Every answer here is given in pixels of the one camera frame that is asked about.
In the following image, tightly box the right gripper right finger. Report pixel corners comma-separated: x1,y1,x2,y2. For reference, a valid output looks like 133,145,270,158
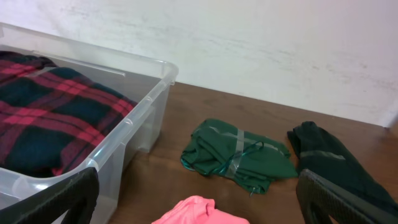
296,169,397,224

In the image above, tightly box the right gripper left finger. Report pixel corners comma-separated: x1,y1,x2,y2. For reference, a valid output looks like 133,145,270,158
1,167,100,224

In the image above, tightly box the navy garment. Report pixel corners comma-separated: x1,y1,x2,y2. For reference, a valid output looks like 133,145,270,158
287,121,397,216

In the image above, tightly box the green garment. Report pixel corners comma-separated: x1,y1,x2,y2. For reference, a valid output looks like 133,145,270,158
180,119,298,194

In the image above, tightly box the red navy plaid shirt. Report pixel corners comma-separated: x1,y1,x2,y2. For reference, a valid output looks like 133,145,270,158
1,51,137,178

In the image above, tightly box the clear plastic storage bin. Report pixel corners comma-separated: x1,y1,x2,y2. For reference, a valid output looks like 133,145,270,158
1,23,178,223

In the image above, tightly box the pink printed t-shirt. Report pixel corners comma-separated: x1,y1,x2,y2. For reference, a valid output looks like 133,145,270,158
152,195,249,224

